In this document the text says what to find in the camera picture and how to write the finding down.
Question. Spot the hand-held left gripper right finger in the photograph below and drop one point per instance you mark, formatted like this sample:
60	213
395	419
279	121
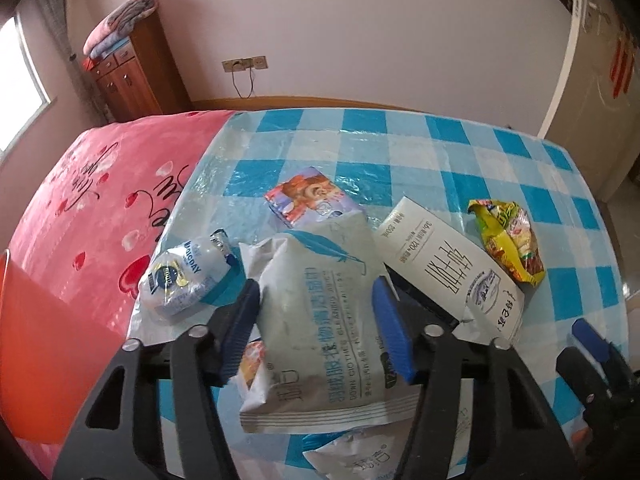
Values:
395	332

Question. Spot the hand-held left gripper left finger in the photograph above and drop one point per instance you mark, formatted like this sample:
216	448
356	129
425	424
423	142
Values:
240	332

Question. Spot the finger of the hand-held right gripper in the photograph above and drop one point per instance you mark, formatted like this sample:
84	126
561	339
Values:
590	334
575	367

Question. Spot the white wet wipes pack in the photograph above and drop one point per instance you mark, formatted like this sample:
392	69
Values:
350	460
320	310

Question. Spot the white carton box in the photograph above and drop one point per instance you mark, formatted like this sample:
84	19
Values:
440	255

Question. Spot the colourful printed small box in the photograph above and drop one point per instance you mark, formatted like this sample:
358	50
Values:
310	195

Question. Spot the cartoon printed snack packet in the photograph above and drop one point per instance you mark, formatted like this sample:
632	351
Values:
250	365

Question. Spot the white blue yogurt pouch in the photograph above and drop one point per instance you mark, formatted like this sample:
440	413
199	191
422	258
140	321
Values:
185	275

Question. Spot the yellow snack wrapper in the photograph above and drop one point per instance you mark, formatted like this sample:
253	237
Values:
510	245

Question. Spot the blue checked plastic cloth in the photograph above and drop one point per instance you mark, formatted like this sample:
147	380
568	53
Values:
450	160

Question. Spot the pink printed bed sheet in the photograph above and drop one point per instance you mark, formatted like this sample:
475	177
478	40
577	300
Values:
100	185

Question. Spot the wooden bed headboard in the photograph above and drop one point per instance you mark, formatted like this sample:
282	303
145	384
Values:
300	102

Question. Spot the white door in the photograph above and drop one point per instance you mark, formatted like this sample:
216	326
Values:
590	85

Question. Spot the red door decoration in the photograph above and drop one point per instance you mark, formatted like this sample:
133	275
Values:
622	67

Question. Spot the wooden cabinet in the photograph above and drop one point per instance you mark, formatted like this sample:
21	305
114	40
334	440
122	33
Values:
145	75

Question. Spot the blue folded blanket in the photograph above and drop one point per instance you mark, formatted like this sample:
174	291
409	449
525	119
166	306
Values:
107	48

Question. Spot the window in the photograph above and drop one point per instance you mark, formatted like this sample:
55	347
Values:
20	85

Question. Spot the pink floral folded blanket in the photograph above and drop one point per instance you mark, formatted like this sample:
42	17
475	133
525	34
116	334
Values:
125	15

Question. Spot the grey curtain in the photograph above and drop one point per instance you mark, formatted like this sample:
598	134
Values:
50	5

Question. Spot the wall socket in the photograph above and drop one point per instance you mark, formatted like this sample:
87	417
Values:
259	62
235	65

